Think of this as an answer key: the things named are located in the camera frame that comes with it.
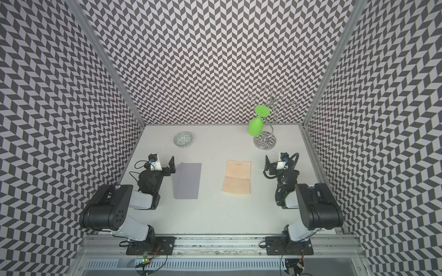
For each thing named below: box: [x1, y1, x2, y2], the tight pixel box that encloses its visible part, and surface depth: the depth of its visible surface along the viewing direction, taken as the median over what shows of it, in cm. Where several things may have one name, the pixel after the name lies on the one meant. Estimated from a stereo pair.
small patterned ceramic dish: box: [173, 131, 193, 149], surface depth 110 cm
